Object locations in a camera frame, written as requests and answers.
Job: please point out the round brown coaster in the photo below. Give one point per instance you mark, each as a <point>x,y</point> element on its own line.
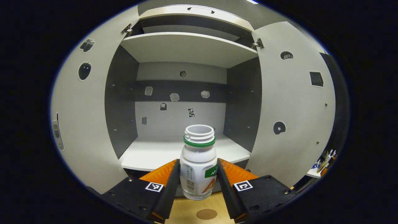
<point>206,214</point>

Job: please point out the wide ceiling light panel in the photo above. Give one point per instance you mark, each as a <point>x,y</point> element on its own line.
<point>252,1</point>

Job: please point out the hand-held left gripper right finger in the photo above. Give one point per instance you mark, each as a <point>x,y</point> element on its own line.
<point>228,199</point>

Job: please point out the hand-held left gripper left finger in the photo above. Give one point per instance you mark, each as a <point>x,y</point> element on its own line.
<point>169,196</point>

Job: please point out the white cabinet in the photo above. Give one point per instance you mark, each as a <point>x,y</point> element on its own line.
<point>186,49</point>

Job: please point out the cabinet door with phone sticker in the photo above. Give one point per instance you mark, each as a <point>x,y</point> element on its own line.
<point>87,124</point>

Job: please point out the white plastic bottle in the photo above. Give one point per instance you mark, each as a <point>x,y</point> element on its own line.
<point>197,161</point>

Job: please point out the white stand with small items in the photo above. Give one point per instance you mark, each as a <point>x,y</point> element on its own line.
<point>323,161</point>

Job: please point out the cabinet door with cat sticker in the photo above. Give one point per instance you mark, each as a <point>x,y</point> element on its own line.
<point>295,102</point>

